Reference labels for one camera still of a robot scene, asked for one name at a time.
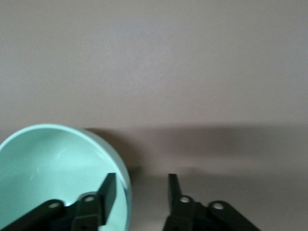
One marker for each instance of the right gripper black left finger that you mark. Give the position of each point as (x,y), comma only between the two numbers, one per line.
(81,214)

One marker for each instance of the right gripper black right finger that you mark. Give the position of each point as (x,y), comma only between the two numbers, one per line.
(190,216)

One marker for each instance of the green bowl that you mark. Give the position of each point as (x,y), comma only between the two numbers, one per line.
(48,163)

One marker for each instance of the brown table cloth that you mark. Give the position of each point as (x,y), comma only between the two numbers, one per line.
(168,72)

